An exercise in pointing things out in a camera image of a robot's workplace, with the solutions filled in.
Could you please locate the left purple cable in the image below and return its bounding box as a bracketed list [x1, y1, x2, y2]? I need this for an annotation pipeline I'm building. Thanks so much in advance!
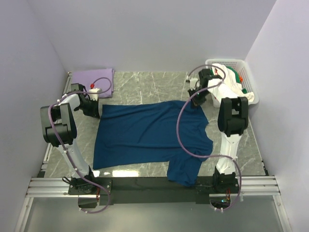
[49, 76, 113, 215]

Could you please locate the white plastic laundry basket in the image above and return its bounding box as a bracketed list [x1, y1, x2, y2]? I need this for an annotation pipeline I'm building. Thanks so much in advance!
[205, 58, 259, 104]

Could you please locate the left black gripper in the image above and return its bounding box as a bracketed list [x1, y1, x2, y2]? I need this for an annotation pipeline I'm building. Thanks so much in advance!
[76, 97, 100, 118]

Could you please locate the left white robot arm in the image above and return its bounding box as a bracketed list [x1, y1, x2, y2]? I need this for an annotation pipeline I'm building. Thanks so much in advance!
[40, 83, 101, 194]

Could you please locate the green t shirt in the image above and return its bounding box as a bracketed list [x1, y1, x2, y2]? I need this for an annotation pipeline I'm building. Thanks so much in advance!
[227, 66, 248, 94]

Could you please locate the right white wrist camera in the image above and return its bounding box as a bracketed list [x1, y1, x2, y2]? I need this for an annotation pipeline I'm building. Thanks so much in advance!
[189, 78, 200, 90]

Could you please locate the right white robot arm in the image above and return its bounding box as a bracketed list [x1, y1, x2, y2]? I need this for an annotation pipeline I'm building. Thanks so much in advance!
[186, 63, 249, 193]

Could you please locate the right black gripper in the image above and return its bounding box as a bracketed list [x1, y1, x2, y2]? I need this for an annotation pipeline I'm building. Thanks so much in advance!
[188, 87, 211, 110]

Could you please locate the folded purple t shirt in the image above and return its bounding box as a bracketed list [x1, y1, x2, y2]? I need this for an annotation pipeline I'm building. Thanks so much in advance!
[71, 68, 115, 99]

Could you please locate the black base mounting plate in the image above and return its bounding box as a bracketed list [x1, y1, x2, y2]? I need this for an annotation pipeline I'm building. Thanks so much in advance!
[62, 176, 239, 208]

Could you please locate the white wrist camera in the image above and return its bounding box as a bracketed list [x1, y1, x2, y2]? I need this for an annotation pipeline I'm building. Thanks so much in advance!
[189, 78, 200, 90]
[88, 88, 102, 101]

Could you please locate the blue t shirt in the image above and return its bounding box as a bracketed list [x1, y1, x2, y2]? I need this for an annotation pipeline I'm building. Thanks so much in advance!
[93, 101, 213, 187]

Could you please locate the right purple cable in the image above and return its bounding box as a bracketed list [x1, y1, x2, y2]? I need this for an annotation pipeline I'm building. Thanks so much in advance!
[177, 64, 243, 212]

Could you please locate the purple cable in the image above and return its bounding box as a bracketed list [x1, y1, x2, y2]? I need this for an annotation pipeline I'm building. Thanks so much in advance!
[177, 64, 243, 212]
[49, 76, 113, 215]

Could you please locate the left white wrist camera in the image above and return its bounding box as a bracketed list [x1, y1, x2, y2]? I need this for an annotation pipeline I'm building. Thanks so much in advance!
[88, 88, 102, 101]

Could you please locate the white t shirt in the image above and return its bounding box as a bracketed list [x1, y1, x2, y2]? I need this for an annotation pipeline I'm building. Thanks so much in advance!
[209, 63, 255, 108]

